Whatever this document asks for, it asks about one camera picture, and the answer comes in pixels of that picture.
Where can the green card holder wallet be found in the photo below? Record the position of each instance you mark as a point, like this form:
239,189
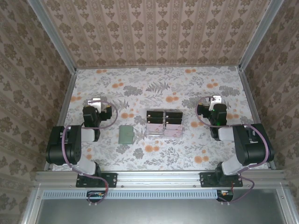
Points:
126,135

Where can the pink patterned credit card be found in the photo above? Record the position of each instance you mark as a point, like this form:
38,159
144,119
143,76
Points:
174,127
174,134
155,127

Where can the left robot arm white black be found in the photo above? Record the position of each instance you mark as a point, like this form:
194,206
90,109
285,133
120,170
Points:
70,144

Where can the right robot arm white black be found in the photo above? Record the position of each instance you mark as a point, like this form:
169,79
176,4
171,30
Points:
252,149

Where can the black credit card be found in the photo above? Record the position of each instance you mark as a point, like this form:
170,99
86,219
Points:
174,121
155,120
174,114
155,114

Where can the floral patterned table cover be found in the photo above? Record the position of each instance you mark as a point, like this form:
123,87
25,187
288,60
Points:
105,81

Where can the black connector box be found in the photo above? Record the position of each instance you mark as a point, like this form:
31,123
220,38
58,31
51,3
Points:
95,195
225,195

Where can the grey metal sheet panel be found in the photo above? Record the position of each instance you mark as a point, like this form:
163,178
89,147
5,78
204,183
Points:
151,212

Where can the aluminium table side rail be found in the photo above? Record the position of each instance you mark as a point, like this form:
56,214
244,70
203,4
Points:
249,93
68,93

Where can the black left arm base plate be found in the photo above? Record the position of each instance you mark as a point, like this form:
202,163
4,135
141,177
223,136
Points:
112,179

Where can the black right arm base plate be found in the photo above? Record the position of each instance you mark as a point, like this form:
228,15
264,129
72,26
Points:
206,180

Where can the aluminium mounting rail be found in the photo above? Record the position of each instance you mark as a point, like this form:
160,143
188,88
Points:
151,178

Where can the aluminium frame post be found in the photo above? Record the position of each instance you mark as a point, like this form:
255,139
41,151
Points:
259,35
54,35

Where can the aluminium panel frame bar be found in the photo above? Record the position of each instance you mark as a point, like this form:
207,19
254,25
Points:
286,210
31,214

